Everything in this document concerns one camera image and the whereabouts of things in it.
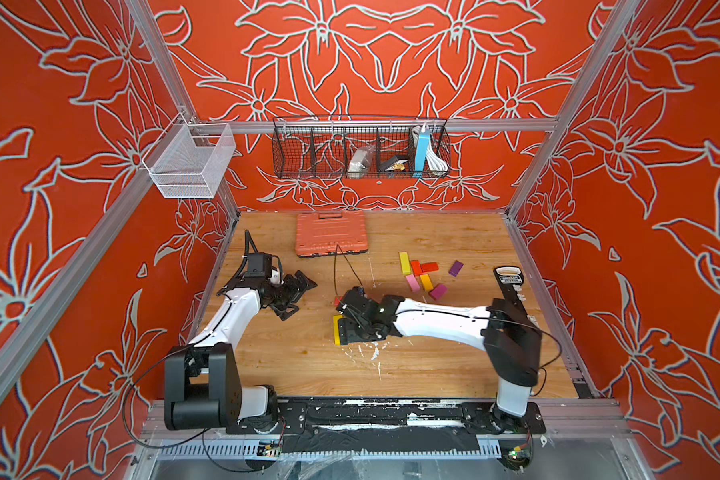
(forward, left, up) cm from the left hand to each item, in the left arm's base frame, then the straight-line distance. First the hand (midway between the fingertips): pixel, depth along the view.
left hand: (309, 292), depth 86 cm
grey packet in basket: (+34, -13, +23) cm, 42 cm away
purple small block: (+18, -48, -9) cm, 52 cm away
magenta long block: (+9, -41, -10) cm, 43 cm away
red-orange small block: (+16, -34, -8) cm, 38 cm away
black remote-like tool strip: (+14, -65, -8) cm, 67 cm away
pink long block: (+10, -32, -8) cm, 35 cm away
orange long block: (+11, -37, -8) cm, 39 cm away
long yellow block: (-13, -10, +2) cm, 16 cm away
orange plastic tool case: (+28, -2, -4) cm, 28 cm away
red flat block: (+18, -38, -9) cm, 43 cm away
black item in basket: (+31, -23, +24) cm, 46 cm away
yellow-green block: (+19, -30, -9) cm, 36 cm away
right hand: (-11, -11, -4) cm, 16 cm away
